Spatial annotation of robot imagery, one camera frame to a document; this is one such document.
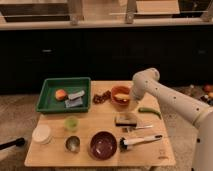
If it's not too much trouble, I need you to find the yellow banana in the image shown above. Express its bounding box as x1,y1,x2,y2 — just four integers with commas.
114,93,130,101

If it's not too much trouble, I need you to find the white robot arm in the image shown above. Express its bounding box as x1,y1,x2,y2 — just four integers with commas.
130,68,213,171

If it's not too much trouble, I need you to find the green chili pepper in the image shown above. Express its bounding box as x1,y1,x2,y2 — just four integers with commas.
138,107,162,119

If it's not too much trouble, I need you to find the brown black sponge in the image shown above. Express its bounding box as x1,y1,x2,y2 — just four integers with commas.
115,114,137,127

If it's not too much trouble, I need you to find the orange bowl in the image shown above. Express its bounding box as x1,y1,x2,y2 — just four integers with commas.
111,86,130,106

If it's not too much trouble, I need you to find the silver fork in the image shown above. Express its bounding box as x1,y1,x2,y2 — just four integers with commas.
122,125,153,133

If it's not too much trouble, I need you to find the wooden table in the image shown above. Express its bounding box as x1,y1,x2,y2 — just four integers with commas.
23,80,177,168

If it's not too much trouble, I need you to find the white black dish brush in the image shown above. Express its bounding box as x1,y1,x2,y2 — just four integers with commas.
119,135,162,150

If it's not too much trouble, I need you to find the dark maroon bowl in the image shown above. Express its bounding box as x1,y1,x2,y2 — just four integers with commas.
89,131,117,160

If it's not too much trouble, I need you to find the grey sponge block upper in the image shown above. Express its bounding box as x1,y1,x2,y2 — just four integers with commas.
68,90,85,100

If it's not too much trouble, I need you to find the grey sponge block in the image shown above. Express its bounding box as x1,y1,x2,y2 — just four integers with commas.
65,98,83,108
68,90,85,100

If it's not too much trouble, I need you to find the green plastic cup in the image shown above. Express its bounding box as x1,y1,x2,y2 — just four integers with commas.
64,116,78,132

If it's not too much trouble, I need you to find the grey sponge block lower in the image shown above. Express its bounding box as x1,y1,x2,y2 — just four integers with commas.
65,98,83,108

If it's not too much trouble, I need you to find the black cabinet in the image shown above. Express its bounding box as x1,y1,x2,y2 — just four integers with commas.
0,26,213,94

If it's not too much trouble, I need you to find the small metal cup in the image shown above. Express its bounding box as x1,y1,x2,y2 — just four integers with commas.
65,136,80,153

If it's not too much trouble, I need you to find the orange peach fruit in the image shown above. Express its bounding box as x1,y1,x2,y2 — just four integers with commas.
55,89,68,101

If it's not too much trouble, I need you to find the green plastic tray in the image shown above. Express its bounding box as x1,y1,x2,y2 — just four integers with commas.
36,77,91,114

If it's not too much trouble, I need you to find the black handle object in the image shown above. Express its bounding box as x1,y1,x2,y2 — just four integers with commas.
0,138,25,150

